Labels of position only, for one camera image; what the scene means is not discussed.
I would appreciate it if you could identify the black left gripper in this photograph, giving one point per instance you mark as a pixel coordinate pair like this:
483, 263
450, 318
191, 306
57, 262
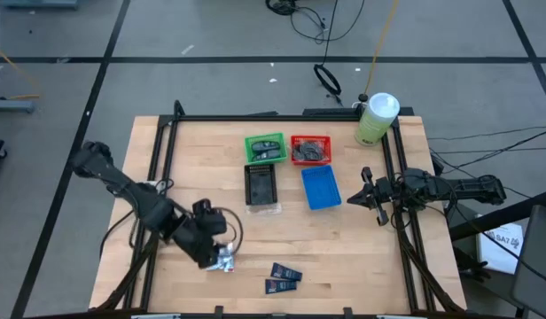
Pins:
195, 248

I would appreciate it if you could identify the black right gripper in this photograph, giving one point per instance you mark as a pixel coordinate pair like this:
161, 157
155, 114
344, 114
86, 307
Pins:
386, 190

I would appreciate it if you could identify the grey foil packet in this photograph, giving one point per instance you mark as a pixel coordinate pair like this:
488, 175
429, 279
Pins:
301, 152
319, 151

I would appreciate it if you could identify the navy toiletry tube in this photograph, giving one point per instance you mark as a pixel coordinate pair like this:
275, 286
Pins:
286, 272
280, 286

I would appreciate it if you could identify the black car key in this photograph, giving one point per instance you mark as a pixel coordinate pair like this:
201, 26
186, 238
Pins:
264, 145
267, 155

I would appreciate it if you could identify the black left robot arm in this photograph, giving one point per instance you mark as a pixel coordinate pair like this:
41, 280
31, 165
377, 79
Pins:
140, 199

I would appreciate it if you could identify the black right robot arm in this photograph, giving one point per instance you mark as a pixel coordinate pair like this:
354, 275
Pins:
468, 188

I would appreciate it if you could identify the blue plastic basket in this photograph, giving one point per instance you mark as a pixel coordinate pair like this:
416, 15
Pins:
321, 188

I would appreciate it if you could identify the clear plastic wrapper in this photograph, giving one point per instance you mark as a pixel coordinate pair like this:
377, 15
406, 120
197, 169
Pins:
264, 209

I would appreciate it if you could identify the green wipes canister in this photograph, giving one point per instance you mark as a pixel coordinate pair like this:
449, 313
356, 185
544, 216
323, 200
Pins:
377, 119

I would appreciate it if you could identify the red plastic basket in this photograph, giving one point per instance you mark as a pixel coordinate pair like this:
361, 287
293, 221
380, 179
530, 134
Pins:
310, 137

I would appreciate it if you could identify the black plastic basket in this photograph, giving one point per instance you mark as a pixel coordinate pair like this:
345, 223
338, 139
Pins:
260, 186

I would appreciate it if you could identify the black power strip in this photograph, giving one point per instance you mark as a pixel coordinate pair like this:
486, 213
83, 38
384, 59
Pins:
330, 111

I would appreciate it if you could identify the black round knob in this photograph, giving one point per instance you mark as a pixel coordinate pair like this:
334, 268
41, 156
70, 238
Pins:
364, 97

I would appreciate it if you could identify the green plastic basket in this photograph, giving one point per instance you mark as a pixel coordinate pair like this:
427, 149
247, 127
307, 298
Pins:
279, 141

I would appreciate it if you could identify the black metal bar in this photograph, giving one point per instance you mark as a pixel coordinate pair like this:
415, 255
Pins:
499, 219

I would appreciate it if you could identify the white printed box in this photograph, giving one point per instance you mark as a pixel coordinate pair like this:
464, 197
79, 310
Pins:
499, 248

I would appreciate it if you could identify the grey chair panel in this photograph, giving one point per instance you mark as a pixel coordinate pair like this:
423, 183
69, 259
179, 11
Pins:
539, 266

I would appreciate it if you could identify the grey floor bar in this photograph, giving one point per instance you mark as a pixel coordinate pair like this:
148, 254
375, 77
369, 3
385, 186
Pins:
11, 106
38, 3

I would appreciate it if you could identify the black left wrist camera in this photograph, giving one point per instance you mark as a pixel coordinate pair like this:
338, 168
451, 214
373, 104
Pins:
208, 217

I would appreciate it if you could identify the black table-edge bracket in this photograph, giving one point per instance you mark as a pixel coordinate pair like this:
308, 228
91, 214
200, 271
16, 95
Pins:
218, 311
348, 312

